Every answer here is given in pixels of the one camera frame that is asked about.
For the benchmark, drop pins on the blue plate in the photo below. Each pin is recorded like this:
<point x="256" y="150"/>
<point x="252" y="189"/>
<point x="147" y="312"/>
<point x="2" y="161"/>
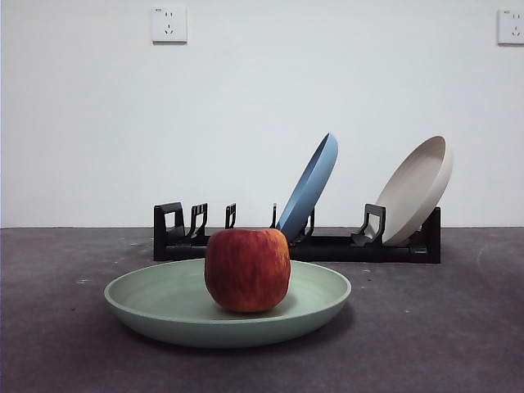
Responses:
<point x="311" y="192"/>

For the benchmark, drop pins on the white wall socket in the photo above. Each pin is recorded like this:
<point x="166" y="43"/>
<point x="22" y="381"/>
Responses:
<point x="170" y="25"/>
<point x="511" y="27"/>

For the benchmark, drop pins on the red apple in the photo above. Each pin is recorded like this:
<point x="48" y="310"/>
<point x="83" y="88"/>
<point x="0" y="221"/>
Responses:
<point x="247" y="270"/>

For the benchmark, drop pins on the beige plate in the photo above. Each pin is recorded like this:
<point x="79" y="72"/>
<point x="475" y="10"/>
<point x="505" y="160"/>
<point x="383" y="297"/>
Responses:
<point x="413" y="192"/>

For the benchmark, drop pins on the green plate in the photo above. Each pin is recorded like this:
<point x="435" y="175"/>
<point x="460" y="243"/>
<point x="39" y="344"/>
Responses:
<point x="163" y="303"/>

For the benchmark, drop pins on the black plate rack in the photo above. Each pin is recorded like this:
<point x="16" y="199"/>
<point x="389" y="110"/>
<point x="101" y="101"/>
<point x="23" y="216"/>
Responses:
<point x="327" y="251"/>

